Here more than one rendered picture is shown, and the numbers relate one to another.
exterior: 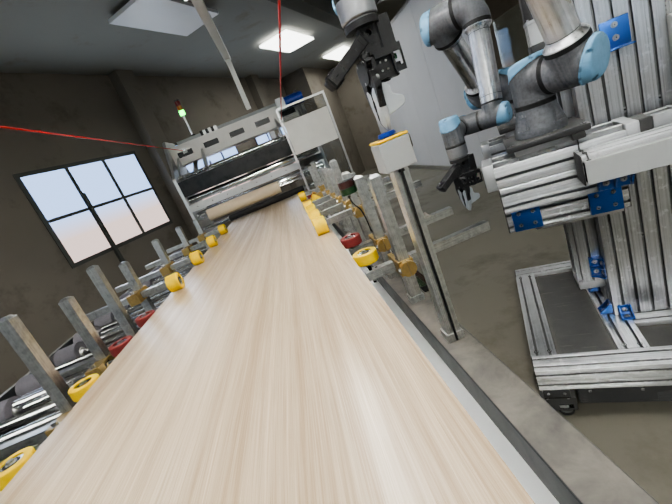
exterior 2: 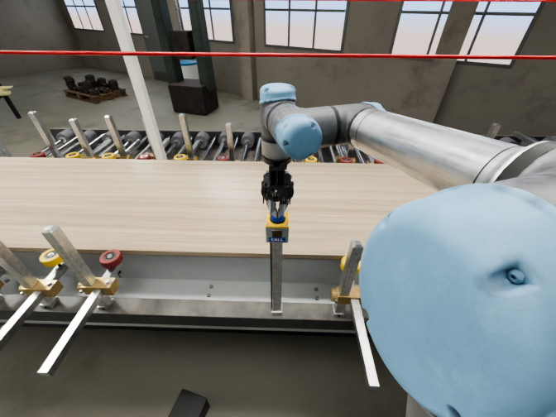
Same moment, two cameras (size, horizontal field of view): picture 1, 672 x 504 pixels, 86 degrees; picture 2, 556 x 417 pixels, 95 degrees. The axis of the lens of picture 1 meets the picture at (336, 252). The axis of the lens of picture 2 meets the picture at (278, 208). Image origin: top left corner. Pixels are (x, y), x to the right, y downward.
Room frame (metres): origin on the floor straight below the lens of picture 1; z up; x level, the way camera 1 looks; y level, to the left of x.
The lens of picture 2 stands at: (0.84, -0.78, 1.73)
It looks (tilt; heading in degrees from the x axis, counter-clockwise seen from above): 39 degrees down; 94
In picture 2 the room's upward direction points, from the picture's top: straight up
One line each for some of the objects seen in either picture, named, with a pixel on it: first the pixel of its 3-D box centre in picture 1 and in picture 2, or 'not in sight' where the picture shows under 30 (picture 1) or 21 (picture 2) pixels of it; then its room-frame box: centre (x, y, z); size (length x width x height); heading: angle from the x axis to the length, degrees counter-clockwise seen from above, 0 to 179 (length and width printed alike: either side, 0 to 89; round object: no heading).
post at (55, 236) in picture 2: not in sight; (83, 273); (0.06, -0.23, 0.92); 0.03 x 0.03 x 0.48; 3
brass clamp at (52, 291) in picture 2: not in sight; (40, 287); (-0.17, -0.24, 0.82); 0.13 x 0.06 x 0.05; 3
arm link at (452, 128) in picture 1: (451, 132); not in sight; (1.36, -0.57, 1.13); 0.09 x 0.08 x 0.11; 134
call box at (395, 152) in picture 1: (393, 154); (277, 227); (0.80, -0.20, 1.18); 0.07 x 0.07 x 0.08; 3
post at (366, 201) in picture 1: (378, 235); not in sight; (1.30, -0.17, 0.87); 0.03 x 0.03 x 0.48; 3
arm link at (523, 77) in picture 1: (532, 78); not in sight; (1.14, -0.77, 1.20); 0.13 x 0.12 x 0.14; 21
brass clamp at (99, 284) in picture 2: not in sight; (98, 285); (0.08, -0.23, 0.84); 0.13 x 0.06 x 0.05; 3
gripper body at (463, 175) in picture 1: (464, 171); not in sight; (1.36, -0.58, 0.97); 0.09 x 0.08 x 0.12; 93
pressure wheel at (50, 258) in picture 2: not in sight; (57, 262); (-0.16, -0.14, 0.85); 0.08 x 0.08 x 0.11
